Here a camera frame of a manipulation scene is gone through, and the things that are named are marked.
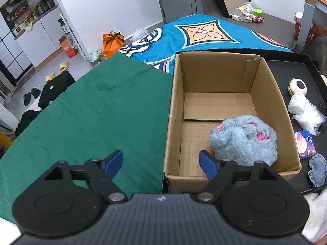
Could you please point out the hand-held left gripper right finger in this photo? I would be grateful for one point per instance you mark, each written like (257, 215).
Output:
(208, 164)

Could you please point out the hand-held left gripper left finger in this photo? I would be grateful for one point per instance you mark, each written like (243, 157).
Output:
(113, 163)

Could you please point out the grey fluffy plush toy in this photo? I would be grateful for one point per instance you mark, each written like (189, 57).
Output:
(242, 140)

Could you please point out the brown cardboard box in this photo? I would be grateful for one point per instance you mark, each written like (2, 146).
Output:
(217, 107)

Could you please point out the blue planet tissue packet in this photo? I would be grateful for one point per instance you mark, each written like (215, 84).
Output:
(305, 144)

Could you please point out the grey knitted rabbit toy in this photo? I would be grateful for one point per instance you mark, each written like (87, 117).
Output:
(318, 169)

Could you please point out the clear bubble plastic bag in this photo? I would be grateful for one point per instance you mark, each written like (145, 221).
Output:
(310, 118)

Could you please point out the cream burger plush toy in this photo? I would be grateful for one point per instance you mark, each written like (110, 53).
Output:
(299, 85)

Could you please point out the black hair clip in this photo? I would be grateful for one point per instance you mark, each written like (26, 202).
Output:
(321, 106)

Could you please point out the green cloth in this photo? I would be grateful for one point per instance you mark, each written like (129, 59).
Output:
(89, 120)

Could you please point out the black stool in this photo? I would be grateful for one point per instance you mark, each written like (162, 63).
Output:
(57, 89)

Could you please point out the dark clothes pile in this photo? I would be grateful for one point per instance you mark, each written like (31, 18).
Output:
(28, 122)

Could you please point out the yellow slipper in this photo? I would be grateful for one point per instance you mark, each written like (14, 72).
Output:
(63, 66)
(50, 78)

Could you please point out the clear bag with greenery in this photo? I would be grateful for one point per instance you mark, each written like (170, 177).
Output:
(95, 56)

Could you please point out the yellow bar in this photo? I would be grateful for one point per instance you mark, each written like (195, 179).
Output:
(5, 140)

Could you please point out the orange bag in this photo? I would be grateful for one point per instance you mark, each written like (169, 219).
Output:
(112, 44)

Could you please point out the white cloth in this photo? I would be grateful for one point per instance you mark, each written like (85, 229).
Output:
(316, 217)

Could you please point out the orange cardboard box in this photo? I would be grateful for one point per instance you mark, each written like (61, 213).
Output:
(68, 48)

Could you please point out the blue printed blanket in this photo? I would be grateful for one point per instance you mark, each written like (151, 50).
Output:
(173, 38)

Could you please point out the white plastic bag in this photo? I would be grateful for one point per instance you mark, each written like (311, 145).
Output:
(140, 34)

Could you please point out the white cabinet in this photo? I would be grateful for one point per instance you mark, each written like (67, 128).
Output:
(43, 40)

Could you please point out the black framed glass door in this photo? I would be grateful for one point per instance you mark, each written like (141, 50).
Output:
(15, 56)

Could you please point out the white charger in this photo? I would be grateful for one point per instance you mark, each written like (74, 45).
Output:
(237, 18)

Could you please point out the small toy figures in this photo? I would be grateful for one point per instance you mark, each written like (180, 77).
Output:
(254, 19)

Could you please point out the green box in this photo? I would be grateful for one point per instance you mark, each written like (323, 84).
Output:
(258, 12)

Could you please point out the white jar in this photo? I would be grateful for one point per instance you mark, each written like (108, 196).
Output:
(246, 8)

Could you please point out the kitchen counter with utensils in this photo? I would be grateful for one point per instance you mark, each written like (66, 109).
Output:
(28, 12)

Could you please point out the grey post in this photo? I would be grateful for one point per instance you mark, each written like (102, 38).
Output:
(306, 25)

